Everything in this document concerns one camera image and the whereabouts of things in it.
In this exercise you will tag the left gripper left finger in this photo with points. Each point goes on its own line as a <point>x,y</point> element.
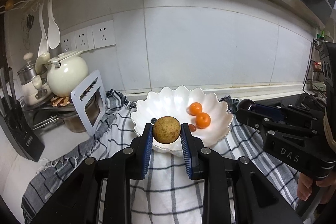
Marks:
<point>100,187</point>

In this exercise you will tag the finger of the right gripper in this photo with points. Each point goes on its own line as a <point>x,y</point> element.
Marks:
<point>273,113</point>
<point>250,118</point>

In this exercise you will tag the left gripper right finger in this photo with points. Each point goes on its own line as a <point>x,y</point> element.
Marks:
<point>235,191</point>

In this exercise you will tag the large orange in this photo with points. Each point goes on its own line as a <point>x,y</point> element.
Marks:
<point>202,120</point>

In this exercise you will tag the small mandarin orange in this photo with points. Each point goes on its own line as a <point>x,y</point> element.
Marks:
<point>195,109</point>

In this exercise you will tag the dark cherry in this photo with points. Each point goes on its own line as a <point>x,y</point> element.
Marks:
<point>246,104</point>

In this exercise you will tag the person right hand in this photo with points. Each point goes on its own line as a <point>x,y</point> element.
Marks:
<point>305,184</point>

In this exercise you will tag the checkered white black cloth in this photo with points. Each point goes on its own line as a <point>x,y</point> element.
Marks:
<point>166,194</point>

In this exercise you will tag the white scalloped bowl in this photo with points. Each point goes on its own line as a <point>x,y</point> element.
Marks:
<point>175,103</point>

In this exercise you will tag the steel pot under rack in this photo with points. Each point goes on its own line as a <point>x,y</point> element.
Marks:
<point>74,123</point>

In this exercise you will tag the black knife block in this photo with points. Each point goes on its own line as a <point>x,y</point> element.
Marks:
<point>14,123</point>

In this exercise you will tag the cream ceramic kettle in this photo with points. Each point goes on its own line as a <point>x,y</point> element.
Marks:
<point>65,72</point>

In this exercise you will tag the white hanging ladle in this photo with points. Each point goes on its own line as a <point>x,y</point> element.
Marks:
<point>43,46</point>

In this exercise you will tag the white hanging spoon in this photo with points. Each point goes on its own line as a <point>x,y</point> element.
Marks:
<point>53,32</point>

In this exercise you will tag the black hanging scissors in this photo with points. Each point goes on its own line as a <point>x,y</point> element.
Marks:
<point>29,23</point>

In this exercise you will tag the black wire spice rack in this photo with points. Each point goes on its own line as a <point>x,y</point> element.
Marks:
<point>313,82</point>

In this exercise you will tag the white wall socket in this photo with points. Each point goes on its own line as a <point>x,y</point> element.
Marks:
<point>81,39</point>
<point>67,42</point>
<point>103,34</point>

